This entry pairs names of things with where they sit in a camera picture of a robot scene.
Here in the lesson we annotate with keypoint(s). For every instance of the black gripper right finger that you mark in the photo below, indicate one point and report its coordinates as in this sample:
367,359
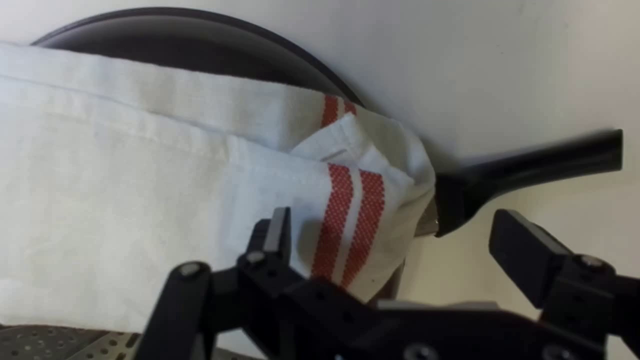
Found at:
526,257

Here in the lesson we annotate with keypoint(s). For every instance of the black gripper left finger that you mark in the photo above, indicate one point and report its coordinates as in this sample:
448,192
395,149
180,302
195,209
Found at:
276,235

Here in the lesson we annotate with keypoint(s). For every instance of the white towel with red stripes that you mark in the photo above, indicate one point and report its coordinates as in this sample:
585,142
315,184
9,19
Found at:
132,200

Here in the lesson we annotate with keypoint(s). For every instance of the black frying pan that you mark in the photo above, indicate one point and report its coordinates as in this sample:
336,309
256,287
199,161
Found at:
187,40

